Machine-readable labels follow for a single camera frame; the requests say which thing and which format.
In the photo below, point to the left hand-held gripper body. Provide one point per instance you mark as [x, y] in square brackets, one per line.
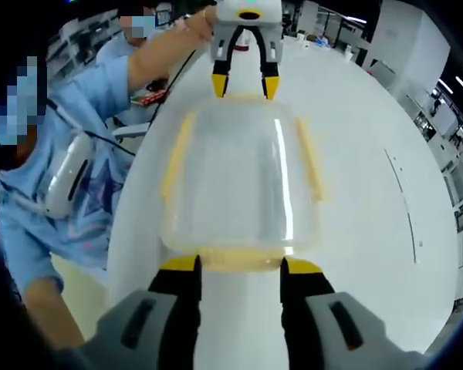
[231, 9]

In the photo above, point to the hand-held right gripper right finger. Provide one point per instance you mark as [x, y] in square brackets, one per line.
[332, 331]

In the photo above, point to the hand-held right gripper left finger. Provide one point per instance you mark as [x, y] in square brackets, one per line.
[139, 331]

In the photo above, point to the yellow plastic latch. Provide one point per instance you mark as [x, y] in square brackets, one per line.
[312, 162]

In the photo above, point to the clear plastic storage box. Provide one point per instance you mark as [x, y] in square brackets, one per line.
[239, 235]

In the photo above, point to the person's left hand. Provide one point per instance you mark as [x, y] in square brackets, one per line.
[202, 25]

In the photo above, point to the white red bottle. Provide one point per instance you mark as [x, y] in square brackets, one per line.
[244, 40]

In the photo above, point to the blue item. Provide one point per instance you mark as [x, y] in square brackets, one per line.
[324, 40]

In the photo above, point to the black object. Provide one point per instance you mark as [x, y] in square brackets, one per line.
[156, 85]

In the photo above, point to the red packet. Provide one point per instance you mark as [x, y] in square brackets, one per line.
[148, 99]

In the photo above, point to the small white bottle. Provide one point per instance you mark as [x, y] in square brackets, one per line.
[348, 52]

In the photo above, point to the white flat object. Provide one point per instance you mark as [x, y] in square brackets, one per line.
[131, 131]

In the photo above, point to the person in blue shirt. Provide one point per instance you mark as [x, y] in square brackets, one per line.
[34, 239]

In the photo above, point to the white chest device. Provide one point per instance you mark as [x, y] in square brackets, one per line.
[63, 181]

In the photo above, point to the white shelving unit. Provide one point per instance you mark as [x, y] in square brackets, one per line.
[459, 185]

